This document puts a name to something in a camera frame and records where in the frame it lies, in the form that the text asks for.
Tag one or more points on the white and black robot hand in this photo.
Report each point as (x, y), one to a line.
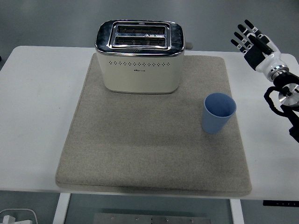
(268, 61)

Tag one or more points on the white table leg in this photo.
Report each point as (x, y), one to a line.
(237, 211)
(61, 208)

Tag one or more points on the blue plastic cup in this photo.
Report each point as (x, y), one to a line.
(213, 123)

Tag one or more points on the beige felt mat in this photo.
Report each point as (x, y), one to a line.
(140, 144)

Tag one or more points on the cream and chrome toaster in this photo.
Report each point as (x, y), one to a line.
(140, 77)

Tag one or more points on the white block in tray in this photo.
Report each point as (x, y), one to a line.
(9, 219)

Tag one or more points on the black table control panel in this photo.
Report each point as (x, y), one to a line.
(280, 203)

